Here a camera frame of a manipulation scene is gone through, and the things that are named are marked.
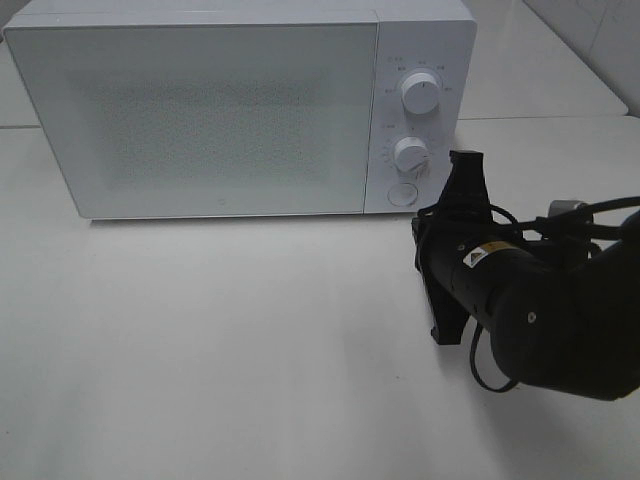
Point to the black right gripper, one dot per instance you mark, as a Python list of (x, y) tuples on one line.
[(463, 270)]

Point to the round door release button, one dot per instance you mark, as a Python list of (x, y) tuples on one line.
[(403, 194)]

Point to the white timer knob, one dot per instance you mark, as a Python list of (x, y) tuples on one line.
[(409, 154)]

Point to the white microwave door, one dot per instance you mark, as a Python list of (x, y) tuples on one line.
[(178, 122)]

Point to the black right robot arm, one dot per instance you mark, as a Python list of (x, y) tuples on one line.
[(557, 296)]

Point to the white microwave oven body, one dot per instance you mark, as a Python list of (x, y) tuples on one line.
[(411, 35)]

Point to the white upper power knob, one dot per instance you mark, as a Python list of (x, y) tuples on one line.
[(420, 92)]

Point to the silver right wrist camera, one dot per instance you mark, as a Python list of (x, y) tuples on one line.
[(558, 207)]

